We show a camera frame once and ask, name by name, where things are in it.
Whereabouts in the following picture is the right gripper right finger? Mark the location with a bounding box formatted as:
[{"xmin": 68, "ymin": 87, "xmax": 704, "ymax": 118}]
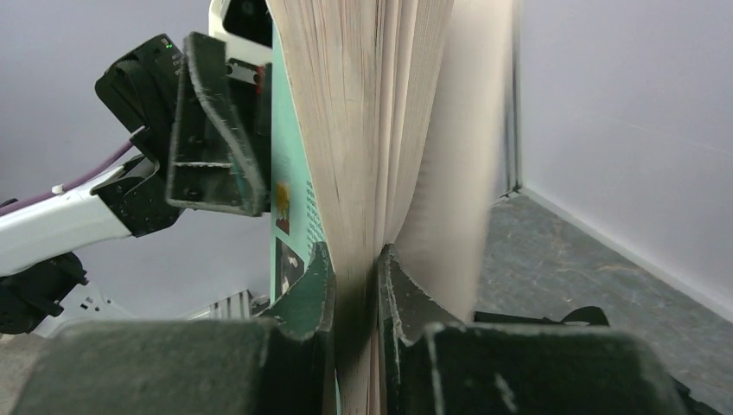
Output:
[{"xmin": 378, "ymin": 245, "xmax": 685, "ymax": 414}]

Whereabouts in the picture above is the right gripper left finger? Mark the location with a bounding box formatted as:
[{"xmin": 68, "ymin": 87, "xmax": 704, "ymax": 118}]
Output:
[{"xmin": 13, "ymin": 242, "xmax": 336, "ymax": 414}]

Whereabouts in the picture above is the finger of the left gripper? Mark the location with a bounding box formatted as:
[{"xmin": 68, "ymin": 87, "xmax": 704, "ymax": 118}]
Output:
[{"xmin": 166, "ymin": 32, "xmax": 271, "ymax": 217}]

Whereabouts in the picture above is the black student backpack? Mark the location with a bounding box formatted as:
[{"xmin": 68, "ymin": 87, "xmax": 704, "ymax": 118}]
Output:
[{"xmin": 473, "ymin": 306, "xmax": 721, "ymax": 415}]

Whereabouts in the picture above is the teal book with barcode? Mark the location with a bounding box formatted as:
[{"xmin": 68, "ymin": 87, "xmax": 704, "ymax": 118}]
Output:
[{"xmin": 268, "ymin": 1, "xmax": 519, "ymax": 414}]

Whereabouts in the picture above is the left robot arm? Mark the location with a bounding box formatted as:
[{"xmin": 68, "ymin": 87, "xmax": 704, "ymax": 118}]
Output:
[{"xmin": 1, "ymin": 1, "xmax": 273, "ymax": 337}]

